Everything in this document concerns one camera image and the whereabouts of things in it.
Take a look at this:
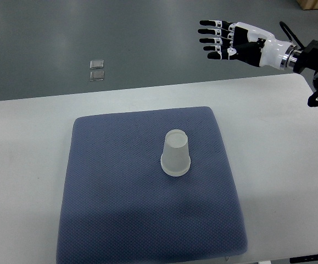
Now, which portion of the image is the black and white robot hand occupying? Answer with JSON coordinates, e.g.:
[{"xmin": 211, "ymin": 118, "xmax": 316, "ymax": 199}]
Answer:
[{"xmin": 198, "ymin": 20, "xmax": 295, "ymax": 69}]

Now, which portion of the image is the wooden furniture corner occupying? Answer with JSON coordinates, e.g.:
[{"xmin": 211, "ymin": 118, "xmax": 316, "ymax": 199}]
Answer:
[{"xmin": 296, "ymin": 0, "xmax": 318, "ymax": 10}]

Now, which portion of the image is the white paper cup on mat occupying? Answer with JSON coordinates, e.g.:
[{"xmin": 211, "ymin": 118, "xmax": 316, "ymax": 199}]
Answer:
[{"xmin": 160, "ymin": 158, "xmax": 191, "ymax": 177}]

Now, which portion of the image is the upper metal floor plate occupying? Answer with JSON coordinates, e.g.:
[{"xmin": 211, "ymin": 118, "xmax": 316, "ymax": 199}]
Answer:
[{"xmin": 90, "ymin": 59, "xmax": 104, "ymax": 69}]

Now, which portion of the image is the blue-grey textured cushion mat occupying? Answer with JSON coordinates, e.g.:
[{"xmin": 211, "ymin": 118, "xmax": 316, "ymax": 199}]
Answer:
[{"xmin": 56, "ymin": 106, "xmax": 247, "ymax": 263}]

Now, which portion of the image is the black table control panel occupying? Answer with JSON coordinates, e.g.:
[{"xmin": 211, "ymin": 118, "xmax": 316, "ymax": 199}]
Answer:
[{"xmin": 289, "ymin": 254, "xmax": 318, "ymax": 263}]

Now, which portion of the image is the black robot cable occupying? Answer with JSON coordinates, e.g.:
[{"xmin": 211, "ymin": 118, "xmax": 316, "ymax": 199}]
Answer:
[{"xmin": 278, "ymin": 21, "xmax": 305, "ymax": 50}]

